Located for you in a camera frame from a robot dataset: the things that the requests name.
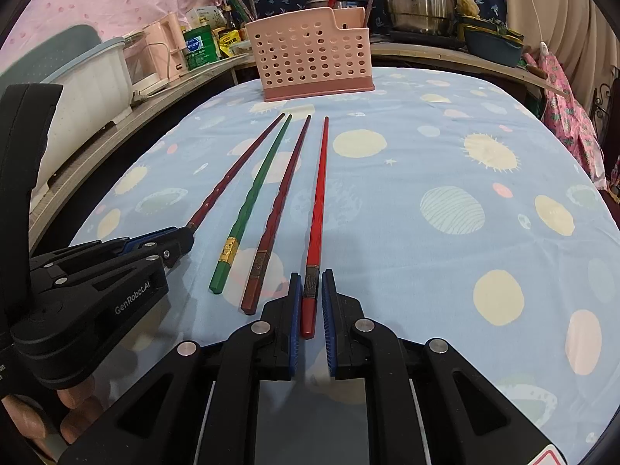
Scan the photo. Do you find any green tin can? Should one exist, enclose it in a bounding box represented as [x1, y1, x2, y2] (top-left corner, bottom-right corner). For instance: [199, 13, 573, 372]
[183, 24, 219, 71]

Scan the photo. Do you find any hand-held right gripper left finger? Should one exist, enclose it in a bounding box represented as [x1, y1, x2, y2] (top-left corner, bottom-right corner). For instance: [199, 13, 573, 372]
[58, 274, 302, 465]

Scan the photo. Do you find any white plastic bag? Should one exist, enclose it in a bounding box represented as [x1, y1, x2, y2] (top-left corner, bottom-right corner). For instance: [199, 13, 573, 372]
[186, 6, 228, 30]

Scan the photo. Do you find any beige curtain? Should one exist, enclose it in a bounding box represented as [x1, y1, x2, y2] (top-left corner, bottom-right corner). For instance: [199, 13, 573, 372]
[499, 0, 620, 112]

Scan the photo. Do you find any dark red chopstick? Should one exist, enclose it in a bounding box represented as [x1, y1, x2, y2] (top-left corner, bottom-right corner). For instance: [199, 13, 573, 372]
[188, 112, 286, 228]

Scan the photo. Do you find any white cable with switch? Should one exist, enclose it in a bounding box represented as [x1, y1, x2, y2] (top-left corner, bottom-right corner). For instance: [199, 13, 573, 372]
[520, 0, 550, 56]

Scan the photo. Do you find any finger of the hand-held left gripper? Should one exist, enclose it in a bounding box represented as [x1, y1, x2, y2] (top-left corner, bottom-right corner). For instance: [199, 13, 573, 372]
[41, 245, 187, 294]
[30, 226, 195, 274]

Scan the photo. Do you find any pink perforated utensil holder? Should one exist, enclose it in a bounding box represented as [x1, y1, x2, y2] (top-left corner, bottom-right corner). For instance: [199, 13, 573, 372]
[245, 7, 376, 103]

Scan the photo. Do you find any pink floral cloth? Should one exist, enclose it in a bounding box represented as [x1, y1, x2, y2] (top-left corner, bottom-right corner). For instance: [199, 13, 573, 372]
[540, 51, 620, 189]

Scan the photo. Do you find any white plastic bin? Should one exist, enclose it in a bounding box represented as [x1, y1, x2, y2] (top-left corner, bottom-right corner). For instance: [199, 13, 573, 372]
[29, 36, 136, 189]

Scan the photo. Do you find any grey green plastic lid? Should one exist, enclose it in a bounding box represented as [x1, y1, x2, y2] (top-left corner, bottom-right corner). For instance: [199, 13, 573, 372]
[0, 24, 102, 90]

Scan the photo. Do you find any black induction cooktop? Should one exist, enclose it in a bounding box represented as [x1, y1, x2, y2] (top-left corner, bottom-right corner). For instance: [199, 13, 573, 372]
[387, 29, 466, 49]

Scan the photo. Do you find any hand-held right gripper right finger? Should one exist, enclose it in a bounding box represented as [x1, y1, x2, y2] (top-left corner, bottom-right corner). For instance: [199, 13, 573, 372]
[322, 271, 558, 465]

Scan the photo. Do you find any blue plastic basin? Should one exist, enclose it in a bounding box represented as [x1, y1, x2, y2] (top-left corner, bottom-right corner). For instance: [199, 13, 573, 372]
[458, 17, 526, 67]

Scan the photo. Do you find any pink electric kettle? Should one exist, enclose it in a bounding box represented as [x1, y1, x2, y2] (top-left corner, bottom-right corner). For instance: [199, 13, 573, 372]
[143, 14, 187, 78]

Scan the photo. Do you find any person's left hand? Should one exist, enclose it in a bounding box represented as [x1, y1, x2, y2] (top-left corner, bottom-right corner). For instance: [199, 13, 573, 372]
[0, 377, 98, 451]

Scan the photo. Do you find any maroon brown chopstick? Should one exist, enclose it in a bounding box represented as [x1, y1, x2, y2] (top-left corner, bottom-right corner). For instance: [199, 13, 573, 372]
[239, 115, 312, 314]

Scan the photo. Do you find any white electric appliance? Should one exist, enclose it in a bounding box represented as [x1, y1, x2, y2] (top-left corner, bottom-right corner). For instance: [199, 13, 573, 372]
[123, 34, 168, 102]

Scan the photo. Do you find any green chopstick with gold band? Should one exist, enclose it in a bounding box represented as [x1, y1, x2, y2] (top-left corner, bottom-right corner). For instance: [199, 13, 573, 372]
[208, 114, 293, 296]
[217, 0, 249, 27]

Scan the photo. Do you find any yellow packet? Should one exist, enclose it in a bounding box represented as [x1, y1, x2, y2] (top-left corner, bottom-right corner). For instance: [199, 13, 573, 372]
[218, 29, 243, 56]

